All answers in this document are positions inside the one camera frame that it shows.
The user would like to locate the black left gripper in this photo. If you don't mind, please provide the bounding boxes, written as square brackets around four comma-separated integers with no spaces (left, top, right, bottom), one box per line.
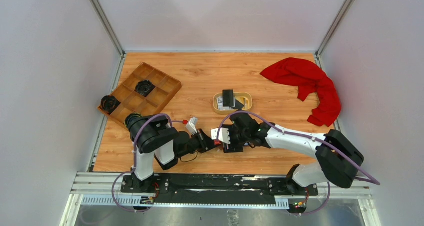
[177,128,218,159]

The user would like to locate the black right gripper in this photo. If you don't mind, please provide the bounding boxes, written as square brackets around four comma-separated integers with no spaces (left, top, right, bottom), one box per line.
[221,124,250,153]

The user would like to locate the beige oval tray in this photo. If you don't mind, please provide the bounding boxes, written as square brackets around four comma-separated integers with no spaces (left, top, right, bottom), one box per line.
[212,92,253,115]

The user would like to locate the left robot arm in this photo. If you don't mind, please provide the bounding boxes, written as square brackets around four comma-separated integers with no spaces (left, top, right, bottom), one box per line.
[122,112,217,193]

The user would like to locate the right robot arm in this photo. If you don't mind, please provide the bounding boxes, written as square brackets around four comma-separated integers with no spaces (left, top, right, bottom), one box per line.
[225,110,364,195]

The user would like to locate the wooden compartment tray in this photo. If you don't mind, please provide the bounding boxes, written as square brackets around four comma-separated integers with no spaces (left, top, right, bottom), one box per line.
[97,62,182,129]

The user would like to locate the red cloth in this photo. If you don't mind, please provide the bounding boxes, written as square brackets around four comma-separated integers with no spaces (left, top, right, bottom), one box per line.
[260,57,342,127]

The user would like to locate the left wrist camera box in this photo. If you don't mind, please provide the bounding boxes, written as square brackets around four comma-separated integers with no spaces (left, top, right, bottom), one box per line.
[185,117,198,136]

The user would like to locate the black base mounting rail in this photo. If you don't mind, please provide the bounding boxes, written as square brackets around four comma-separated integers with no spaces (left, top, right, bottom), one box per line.
[119,173,319,206]

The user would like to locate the black coiled cable roll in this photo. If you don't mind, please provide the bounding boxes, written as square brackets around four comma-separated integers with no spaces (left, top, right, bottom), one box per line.
[100,95,121,115]
[124,113,142,126]
[134,80,156,98]

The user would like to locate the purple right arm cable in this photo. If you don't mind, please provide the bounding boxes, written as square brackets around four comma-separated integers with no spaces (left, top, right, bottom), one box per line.
[215,110,381,217]

